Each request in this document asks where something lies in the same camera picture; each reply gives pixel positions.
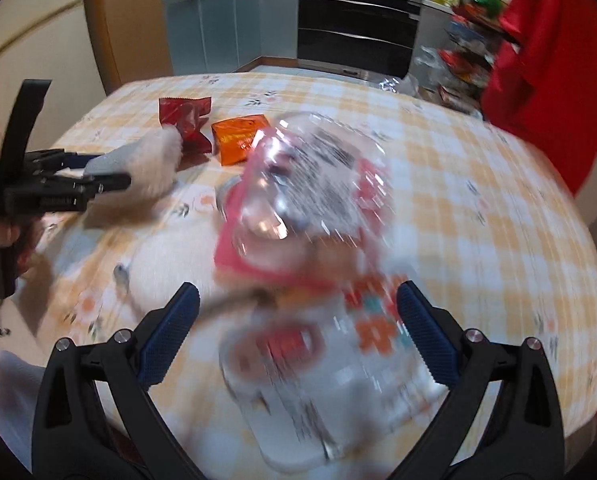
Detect orange snack packet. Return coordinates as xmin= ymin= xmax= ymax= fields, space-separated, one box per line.
xmin=211 ymin=114 xmax=270 ymax=167

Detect yellow checkered tablecloth table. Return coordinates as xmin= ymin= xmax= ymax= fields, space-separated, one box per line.
xmin=0 ymin=72 xmax=597 ymax=461

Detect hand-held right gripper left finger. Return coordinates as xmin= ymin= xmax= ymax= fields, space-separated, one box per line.
xmin=31 ymin=281 xmax=202 ymax=480

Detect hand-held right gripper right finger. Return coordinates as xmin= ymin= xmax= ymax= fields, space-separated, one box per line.
xmin=395 ymin=280 xmax=566 ymax=480

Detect wooden door frame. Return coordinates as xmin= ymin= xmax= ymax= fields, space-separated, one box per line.
xmin=82 ymin=0 xmax=175 ymax=97

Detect grey lower cabinets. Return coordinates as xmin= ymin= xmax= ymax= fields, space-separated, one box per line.
xmin=161 ymin=0 xmax=299 ymax=76

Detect person's left leg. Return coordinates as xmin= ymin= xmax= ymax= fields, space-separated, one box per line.
xmin=0 ymin=350 xmax=46 ymax=466

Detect person's left hand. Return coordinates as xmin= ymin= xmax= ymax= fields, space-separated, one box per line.
xmin=0 ymin=217 xmax=36 ymax=281

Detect clear plastic packaging bag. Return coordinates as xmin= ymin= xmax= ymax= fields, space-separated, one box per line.
xmin=213 ymin=110 xmax=446 ymax=476

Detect black wire storage rack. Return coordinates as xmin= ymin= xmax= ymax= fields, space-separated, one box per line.
xmin=423 ymin=0 xmax=509 ymax=114

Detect dark red snack wrapper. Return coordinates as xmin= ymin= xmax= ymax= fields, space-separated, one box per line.
xmin=158 ymin=96 xmax=214 ymax=155

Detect red apron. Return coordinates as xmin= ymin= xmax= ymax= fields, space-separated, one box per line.
xmin=481 ymin=0 xmax=597 ymax=197

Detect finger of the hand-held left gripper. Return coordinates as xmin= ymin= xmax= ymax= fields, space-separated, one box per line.
xmin=28 ymin=149 xmax=105 ymax=174
xmin=6 ymin=172 xmax=132 ymax=217

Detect black built-in oven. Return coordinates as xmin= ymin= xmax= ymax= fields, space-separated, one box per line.
xmin=297 ymin=0 xmax=423 ymax=79

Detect cream refrigerator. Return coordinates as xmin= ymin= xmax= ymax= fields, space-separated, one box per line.
xmin=0 ymin=0 xmax=97 ymax=126

